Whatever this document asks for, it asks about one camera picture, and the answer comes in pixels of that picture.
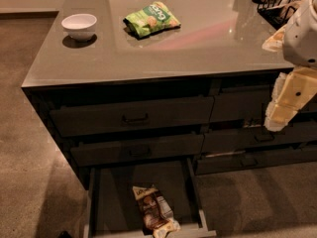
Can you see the bottom right drawer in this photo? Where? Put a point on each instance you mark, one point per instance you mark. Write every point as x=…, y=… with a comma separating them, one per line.
x=255, y=160

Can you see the middle left drawer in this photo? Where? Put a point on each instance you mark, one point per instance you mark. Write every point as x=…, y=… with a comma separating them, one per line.
x=134, y=150

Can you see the top right drawer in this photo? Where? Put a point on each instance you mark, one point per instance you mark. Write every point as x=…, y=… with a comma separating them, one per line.
x=241, y=103

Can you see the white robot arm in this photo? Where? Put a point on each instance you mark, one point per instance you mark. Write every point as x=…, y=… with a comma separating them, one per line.
x=297, y=40

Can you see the white ceramic bowl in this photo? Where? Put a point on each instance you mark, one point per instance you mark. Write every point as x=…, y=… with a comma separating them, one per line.
x=80, y=27

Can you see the brown chip bag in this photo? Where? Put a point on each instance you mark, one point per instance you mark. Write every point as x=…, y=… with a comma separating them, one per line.
x=157, y=214

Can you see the top left drawer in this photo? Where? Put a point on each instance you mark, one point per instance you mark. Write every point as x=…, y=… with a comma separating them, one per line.
x=129, y=116

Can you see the snack bag in basket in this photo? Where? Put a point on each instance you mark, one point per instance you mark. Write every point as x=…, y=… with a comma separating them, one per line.
x=289, y=9

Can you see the open bottom left drawer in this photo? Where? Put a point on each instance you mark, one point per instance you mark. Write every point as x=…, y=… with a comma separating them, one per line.
x=114, y=213

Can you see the grey kitchen counter cabinet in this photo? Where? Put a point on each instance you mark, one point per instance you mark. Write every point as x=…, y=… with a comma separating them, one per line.
x=218, y=45

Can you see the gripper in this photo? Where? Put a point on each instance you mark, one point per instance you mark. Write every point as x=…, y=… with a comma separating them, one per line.
x=301, y=42

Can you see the middle right drawer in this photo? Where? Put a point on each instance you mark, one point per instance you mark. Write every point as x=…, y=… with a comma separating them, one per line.
x=231, y=140

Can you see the green chip bag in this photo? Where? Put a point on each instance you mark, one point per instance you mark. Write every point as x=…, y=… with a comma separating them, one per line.
x=152, y=19

